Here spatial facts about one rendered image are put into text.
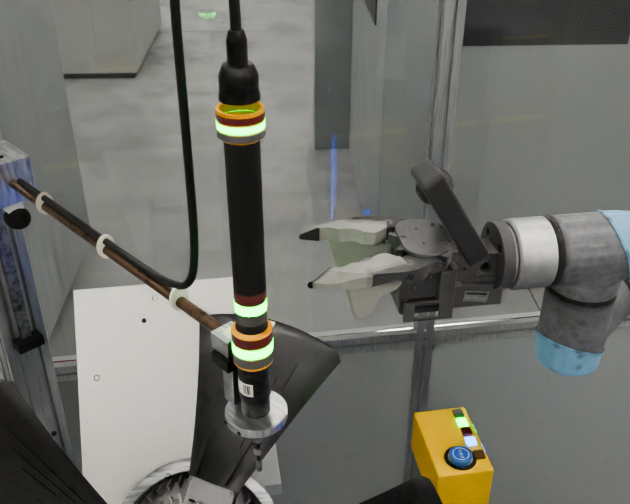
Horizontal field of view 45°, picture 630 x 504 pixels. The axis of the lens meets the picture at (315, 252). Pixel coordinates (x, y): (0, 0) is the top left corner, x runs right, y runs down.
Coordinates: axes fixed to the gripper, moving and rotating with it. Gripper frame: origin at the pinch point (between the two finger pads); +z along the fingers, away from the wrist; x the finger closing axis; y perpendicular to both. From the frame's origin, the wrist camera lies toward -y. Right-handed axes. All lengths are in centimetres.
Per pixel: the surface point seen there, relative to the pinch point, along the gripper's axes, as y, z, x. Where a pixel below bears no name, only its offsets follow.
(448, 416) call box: 59, -30, 35
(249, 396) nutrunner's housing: 16.4, 7.4, -1.8
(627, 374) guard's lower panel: 86, -91, 70
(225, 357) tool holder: 13.4, 9.6, 1.4
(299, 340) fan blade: 24.0, -0.5, 16.7
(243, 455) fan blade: 34.3, 8.2, 7.0
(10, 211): 17, 41, 47
